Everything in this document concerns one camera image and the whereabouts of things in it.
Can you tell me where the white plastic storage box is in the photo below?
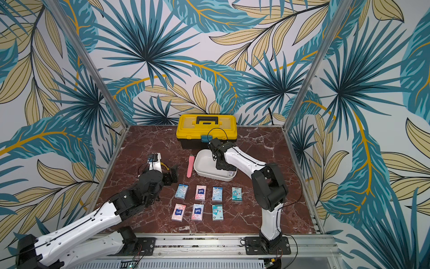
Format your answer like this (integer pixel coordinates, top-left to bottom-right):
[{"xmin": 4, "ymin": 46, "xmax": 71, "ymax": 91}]
[{"xmin": 194, "ymin": 149, "xmax": 236, "ymax": 182}]

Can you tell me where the light blue cartoon tissue pack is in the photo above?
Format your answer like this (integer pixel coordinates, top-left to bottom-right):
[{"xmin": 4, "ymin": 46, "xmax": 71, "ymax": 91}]
[{"xmin": 174, "ymin": 184, "xmax": 189, "ymax": 200}]

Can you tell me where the blue white tissue pack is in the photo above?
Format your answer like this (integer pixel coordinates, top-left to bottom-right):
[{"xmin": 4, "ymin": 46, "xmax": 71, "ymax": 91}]
[{"xmin": 212, "ymin": 187, "xmax": 223, "ymax": 202}]

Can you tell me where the teal cartoon tissue pack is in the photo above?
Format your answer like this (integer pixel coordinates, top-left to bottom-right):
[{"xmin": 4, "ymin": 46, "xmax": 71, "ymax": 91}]
[{"xmin": 231, "ymin": 187, "xmax": 243, "ymax": 202}]

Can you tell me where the teal green tissue pack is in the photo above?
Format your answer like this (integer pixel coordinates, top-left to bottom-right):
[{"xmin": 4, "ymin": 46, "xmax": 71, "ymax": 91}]
[{"xmin": 212, "ymin": 205, "xmax": 224, "ymax": 221}]

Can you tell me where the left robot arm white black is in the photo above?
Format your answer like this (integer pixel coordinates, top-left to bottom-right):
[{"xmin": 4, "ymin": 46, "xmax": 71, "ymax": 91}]
[{"xmin": 15, "ymin": 166, "xmax": 178, "ymax": 269}]

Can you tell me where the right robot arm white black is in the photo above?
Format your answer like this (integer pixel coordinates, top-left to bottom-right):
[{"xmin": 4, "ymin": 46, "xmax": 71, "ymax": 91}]
[{"xmin": 208, "ymin": 139, "xmax": 288, "ymax": 252}]

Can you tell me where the yellow black toolbox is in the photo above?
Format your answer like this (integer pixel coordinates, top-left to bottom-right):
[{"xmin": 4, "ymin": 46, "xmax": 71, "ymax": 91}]
[{"xmin": 176, "ymin": 114, "xmax": 237, "ymax": 150}]

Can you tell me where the pink utility knife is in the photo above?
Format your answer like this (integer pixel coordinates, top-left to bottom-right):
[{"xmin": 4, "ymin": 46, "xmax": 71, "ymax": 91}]
[{"xmin": 187, "ymin": 155, "xmax": 195, "ymax": 178}]

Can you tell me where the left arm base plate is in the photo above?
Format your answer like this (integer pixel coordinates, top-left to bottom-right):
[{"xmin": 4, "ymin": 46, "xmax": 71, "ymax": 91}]
[{"xmin": 111, "ymin": 237, "xmax": 156, "ymax": 256}]

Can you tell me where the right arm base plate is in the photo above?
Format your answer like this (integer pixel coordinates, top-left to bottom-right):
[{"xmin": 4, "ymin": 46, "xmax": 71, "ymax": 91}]
[{"xmin": 241, "ymin": 236, "xmax": 292, "ymax": 256}]

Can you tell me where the aluminium front rail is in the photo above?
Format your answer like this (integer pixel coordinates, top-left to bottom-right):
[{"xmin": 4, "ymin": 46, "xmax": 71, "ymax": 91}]
[{"xmin": 50, "ymin": 234, "xmax": 343, "ymax": 269}]

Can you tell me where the right aluminium frame post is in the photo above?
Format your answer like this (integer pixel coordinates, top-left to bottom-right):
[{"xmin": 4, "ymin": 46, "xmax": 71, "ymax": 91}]
[{"xmin": 283, "ymin": 1, "xmax": 352, "ymax": 133}]

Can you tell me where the aluminium frame post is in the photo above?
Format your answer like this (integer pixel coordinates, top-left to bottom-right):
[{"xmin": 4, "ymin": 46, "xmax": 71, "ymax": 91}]
[
  {"xmin": 283, "ymin": 1, "xmax": 352, "ymax": 133},
  {"xmin": 45, "ymin": 0, "xmax": 129, "ymax": 129}
]

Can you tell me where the left aluminium frame post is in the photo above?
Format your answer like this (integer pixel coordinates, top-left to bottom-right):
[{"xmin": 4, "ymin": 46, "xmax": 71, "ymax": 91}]
[{"xmin": 45, "ymin": 0, "xmax": 129, "ymax": 129}]

